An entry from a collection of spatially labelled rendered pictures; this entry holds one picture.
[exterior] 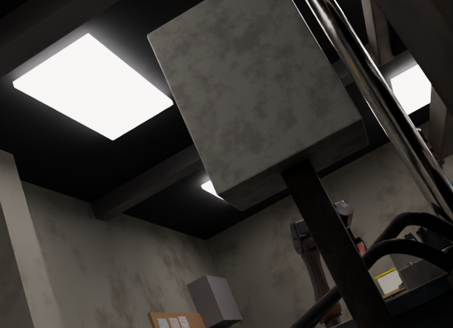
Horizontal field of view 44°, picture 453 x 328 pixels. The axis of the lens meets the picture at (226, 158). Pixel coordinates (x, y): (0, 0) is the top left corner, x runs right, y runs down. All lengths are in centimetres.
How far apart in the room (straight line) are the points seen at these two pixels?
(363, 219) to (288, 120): 713
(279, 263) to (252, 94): 728
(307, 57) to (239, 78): 14
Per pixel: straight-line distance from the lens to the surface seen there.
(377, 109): 129
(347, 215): 189
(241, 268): 847
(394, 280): 739
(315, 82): 107
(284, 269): 829
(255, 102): 108
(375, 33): 118
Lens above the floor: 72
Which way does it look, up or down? 23 degrees up
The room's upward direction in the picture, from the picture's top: 25 degrees counter-clockwise
